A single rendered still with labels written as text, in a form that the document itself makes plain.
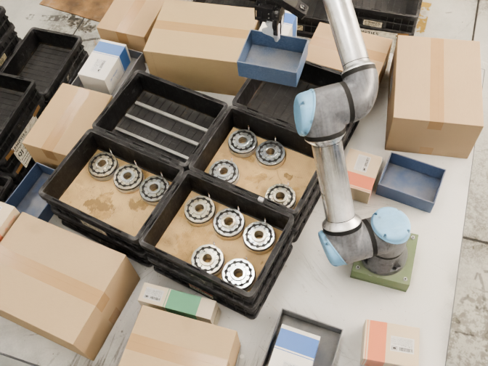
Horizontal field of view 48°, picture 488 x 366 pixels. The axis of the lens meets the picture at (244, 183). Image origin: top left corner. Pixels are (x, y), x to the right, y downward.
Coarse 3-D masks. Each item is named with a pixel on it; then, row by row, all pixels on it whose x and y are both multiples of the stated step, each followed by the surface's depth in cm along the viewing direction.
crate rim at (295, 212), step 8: (224, 112) 193; (240, 112) 193; (248, 112) 193; (264, 120) 190; (272, 120) 190; (216, 128) 190; (288, 128) 188; (208, 136) 188; (200, 152) 185; (192, 160) 184; (192, 168) 182; (208, 176) 180; (312, 176) 177; (224, 184) 178; (232, 184) 178; (312, 184) 176; (248, 192) 176; (304, 192) 174; (264, 200) 174; (304, 200) 174; (280, 208) 172; (288, 208) 172; (296, 208) 172
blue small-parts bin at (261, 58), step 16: (256, 32) 185; (256, 48) 189; (272, 48) 188; (288, 48) 186; (304, 48) 179; (240, 64) 178; (256, 64) 185; (272, 64) 185; (288, 64) 184; (272, 80) 180; (288, 80) 178
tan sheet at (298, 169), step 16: (224, 144) 198; (240, 160) 194; (288, 160) 193; (304, 160) 192; (240, 176) 191; (256, 176) 190; (272, 176) 190; (288, 176) 190; (304, 176) 189; (256, 192) 187
